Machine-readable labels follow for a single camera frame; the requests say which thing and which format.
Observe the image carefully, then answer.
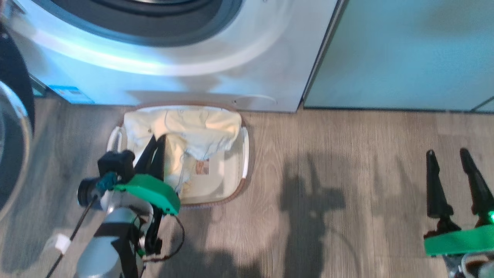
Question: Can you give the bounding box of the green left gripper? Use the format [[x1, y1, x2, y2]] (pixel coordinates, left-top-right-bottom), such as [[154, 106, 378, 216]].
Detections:
[[114, 134, 181, 215]]

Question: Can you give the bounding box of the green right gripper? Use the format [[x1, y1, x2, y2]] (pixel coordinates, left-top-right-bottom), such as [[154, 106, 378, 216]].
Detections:
[[423, 147, 494, 256]]

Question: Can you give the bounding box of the cream yellow garment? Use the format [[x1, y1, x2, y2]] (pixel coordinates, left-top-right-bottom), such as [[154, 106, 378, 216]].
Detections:
[[123, 107, 242, 194]]

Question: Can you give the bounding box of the dark round washing machine door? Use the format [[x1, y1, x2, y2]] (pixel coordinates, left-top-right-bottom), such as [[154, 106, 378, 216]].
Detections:
[[0, 23, 36, 222]]

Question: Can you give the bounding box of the white perforated laundry basket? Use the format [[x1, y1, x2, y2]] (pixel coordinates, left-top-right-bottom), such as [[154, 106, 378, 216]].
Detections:
[[106, 102, 250, 208]]

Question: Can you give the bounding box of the white front-load washing machine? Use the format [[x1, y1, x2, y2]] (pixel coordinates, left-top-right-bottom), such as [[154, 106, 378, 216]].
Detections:
[[0, 0, 342, 113]]

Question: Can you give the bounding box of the blue energy label sticker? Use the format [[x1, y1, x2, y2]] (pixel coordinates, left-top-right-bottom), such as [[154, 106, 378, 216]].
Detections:
[[48, 85, 95, 105]]

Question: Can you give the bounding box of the wide pale cabinet front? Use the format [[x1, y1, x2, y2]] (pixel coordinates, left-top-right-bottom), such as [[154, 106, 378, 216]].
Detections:
[[303, 0, 494, 113]]

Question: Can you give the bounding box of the teal cable connector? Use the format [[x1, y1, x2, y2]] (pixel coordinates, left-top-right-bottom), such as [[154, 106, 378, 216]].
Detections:
[[96, 173, 118, 192]]

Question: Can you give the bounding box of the looped black gripper cable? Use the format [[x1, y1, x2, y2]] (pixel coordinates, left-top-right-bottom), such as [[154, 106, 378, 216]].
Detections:
[[139, 214, 185, 264]]

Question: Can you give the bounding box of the thin black cable white tag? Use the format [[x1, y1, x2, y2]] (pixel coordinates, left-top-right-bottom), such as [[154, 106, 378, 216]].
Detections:
[[46, 194, 99, 278]]

